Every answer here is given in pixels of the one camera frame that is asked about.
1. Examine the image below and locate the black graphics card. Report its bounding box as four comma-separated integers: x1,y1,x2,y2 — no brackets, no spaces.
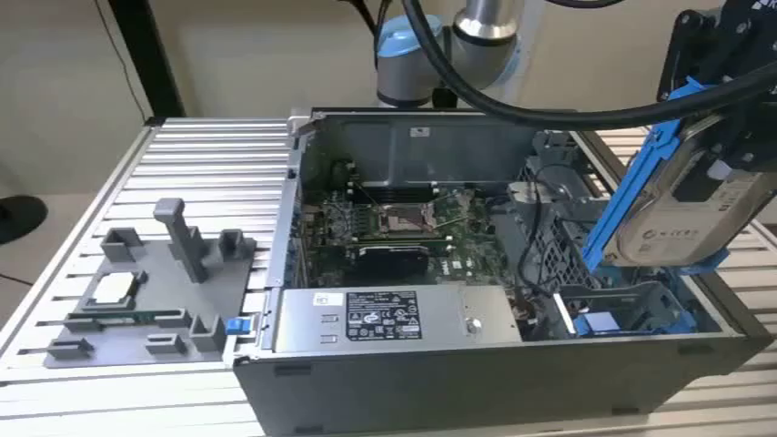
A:
350,244,431,287

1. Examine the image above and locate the silver power supply unit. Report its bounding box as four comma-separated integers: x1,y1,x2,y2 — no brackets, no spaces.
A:
270,285,526,355

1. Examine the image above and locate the grey parts rack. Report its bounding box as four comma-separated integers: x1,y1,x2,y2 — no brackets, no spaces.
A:
42,198,262,369

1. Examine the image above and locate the metal socket cover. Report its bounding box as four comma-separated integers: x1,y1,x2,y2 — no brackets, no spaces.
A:
428,188,483,229

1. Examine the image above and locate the grey perforated disk bay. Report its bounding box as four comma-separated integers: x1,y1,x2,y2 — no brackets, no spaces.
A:
490,130,639,295

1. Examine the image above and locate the green motherboard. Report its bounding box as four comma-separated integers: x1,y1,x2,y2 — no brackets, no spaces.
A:
301,181,526,290

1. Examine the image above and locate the open dark grey PC case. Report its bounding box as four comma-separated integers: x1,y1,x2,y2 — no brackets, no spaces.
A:
233,107,776,437

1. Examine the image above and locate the coloured power wire bundle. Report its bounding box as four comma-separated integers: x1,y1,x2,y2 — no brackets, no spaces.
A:
507,290,543,327

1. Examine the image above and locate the thin black wire loop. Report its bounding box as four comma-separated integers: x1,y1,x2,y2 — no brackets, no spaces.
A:
518,162,604,301

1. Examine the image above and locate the black round stand foot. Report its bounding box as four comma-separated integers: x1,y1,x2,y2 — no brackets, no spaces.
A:
0,194,50,245

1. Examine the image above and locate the hard disk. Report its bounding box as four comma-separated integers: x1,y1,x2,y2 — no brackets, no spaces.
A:
580,75,777,278
570,310,622,339

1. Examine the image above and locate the black upright frame post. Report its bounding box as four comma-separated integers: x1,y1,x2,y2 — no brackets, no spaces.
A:
109,0,187,120

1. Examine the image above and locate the green RAM stick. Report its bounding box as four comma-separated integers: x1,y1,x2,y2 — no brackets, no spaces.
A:
69,308,185,320

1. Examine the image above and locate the thin black wall cable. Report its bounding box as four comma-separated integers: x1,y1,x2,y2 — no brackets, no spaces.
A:
94,0,151,120

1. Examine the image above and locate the CPU socket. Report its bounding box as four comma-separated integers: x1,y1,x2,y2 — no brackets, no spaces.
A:
375,202,443,239

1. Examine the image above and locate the black cable bundle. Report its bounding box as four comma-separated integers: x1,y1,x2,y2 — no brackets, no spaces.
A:
346,0,398,40

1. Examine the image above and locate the silver CPU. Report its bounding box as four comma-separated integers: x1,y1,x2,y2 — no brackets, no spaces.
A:
87,274,141,305

